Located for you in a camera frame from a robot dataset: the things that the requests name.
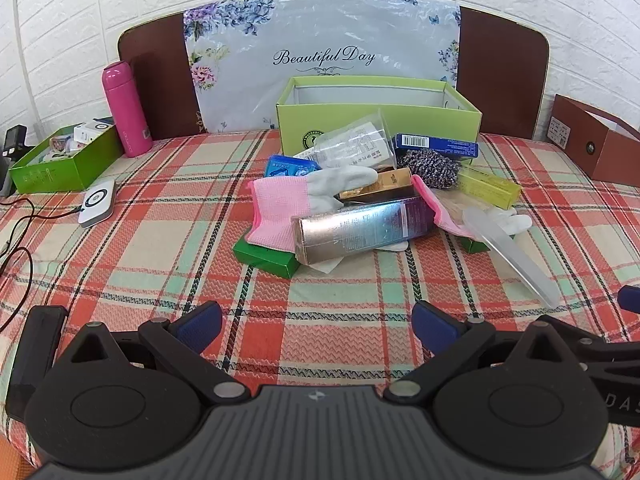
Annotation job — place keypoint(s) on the shiny holographic box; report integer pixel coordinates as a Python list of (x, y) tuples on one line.
[(360, 227)]

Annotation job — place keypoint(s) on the brown headboard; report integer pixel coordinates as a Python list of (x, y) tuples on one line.
[(155, 70)]

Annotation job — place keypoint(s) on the translucent plastic strip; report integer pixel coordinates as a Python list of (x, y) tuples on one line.
[(505, 250)]

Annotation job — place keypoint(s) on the white paper sheet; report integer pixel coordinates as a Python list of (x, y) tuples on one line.
[(327, 265)]

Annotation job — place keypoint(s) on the black desk device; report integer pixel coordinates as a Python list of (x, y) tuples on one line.
[(12, 140)]

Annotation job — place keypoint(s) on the small white box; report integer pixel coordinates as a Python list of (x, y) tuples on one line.
[(87, 132)]

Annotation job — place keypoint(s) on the floral plastic bag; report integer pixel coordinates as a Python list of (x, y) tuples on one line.
[(325, 25)]

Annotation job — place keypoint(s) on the small green box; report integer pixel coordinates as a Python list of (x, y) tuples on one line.
[(260, 257), (472, 246)]

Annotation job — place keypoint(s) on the pink thermos bottle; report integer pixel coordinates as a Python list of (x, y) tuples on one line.
[(125, 110)]

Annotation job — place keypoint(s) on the dark blue medicine box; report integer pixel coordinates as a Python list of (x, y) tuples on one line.
[(435, 146)]

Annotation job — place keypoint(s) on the gold box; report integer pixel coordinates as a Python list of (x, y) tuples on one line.
[(375, 185)]

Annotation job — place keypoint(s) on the yellow box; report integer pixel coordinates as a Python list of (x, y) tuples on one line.
[(487, 187)]

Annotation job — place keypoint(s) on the transparent plastic cup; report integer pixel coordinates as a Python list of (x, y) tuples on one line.
[(360, 145)]

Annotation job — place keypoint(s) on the plaid bed sheet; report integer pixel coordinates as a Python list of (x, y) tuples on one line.
[(150, 260)]

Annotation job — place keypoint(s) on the light blue packet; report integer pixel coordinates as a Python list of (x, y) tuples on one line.
[(290, 165)]

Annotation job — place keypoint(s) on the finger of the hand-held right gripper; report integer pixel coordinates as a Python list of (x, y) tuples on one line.
[(580, 337), (630, 299)]

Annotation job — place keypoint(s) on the light green cardboard box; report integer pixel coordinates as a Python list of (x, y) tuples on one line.
[(300, 125)]

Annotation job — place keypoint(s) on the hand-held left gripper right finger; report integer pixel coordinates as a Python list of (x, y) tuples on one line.
[(435, 322)]

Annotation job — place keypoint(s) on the steel wool scrubber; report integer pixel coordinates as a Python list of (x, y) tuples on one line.
[(430, 170)]

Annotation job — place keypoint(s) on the pink white glove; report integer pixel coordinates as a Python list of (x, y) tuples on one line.
[(280, 210), (440, 215)]

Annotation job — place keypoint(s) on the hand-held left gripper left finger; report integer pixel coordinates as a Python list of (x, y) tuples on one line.
[(200, 322)]

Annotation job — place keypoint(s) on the black rectangular device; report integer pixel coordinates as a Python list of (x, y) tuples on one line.
[(35, 360)]

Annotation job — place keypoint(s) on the green tray box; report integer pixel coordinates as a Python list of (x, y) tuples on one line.
[(60, 172)]

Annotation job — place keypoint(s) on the brown cardboard box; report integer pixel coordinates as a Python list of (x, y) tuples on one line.
[(575, 130)]

